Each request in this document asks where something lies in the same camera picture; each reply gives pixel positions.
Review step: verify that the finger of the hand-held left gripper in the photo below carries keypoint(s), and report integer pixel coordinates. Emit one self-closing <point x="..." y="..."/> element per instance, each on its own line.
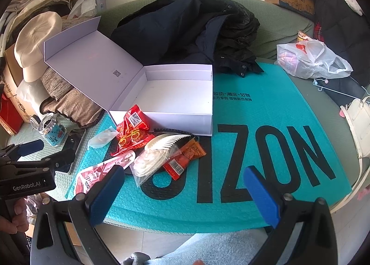
<point x="30" y="147"/>
<point x="62" y="156"/>

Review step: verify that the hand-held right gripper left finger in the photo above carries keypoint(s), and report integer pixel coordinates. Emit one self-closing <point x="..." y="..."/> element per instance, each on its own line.
<point x="107" y="192"/>

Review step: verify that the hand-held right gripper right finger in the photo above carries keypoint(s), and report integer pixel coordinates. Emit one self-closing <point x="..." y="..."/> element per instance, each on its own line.
<point x="260" y="195"/>

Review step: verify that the pink packet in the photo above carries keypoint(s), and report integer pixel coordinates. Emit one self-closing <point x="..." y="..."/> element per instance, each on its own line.
<point x="101" y="172"/>

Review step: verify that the small clear packet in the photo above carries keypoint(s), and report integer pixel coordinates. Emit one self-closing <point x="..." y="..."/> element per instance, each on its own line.
<point x="102" y="137"/>

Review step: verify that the clear bag with white headband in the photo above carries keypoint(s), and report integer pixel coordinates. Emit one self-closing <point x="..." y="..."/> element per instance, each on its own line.
<point x="147" y="162"/>

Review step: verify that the large red snack packet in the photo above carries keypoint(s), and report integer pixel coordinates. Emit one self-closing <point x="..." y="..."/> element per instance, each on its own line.
<point x="133" y="132"/>

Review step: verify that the white hair comb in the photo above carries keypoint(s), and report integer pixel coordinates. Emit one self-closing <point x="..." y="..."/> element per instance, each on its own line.
<point x="164" y="141"/>

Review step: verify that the orange snack packet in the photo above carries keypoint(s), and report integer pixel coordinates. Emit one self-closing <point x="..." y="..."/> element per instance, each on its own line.
<point x="190" y="150"/>

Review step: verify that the white cardboard box with lid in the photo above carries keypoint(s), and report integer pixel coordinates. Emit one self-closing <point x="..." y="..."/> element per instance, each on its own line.
<point x="173" y="94"/>

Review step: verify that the person's left hand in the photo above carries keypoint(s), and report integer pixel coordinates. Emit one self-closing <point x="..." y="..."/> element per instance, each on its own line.
<point x="14" y="221"/>

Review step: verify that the black smartphone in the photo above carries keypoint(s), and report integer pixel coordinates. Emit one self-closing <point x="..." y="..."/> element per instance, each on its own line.
<point x="73" y="140"/>

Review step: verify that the clear jar with blue label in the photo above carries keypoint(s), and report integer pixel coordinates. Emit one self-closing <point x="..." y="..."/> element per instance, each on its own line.
<point x="53" y="133"/>

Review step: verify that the red bag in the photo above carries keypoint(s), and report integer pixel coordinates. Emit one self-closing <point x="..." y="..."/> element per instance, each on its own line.
<point x="10" y="114"/>

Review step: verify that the white hat stand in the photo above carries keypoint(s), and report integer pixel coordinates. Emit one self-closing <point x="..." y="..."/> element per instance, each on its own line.
<point x="31" y="94"/>

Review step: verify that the light blue fleece garment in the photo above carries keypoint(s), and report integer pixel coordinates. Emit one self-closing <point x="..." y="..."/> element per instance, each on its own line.
<point x="202" y="247"/>

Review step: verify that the teal printed mat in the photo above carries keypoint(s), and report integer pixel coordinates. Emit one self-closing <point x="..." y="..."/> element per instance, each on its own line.
<point x="260" y="103"/>

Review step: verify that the beige cap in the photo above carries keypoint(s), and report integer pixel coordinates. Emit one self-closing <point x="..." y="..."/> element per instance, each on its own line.
<point x="34" y="39"/>

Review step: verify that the white handbag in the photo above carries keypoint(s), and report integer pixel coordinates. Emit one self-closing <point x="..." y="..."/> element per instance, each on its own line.
<point x="360" y="111"/>

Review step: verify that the white translucent plastic bag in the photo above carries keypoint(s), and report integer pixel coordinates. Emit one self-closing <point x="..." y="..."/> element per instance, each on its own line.
<point x="306" y="59"/>

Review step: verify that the white shopping bag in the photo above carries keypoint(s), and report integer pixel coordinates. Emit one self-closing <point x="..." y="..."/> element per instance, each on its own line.
<point x="85" y="6"/>

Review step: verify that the black jacket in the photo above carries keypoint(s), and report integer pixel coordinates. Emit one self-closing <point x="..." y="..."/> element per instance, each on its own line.
<point x="237" y="36"/>

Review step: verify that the navy blue jacket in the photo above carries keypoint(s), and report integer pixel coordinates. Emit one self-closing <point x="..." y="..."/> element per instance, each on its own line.
<point x="162" y="28"/>

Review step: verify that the instant noodle cup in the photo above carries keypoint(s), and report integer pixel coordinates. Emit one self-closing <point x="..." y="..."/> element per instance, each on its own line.
<point x="303" y="37"/>

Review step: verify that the red plaid cloth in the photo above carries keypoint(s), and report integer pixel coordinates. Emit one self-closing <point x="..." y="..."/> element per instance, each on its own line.
<point x="318" y="32"/>

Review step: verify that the green sofa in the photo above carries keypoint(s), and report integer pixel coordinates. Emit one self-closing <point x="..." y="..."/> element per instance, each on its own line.
<point x="277" y="22"/>

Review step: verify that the black coat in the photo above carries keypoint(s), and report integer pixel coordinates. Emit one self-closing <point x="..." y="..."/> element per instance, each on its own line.
<point x="335" y="19"/>

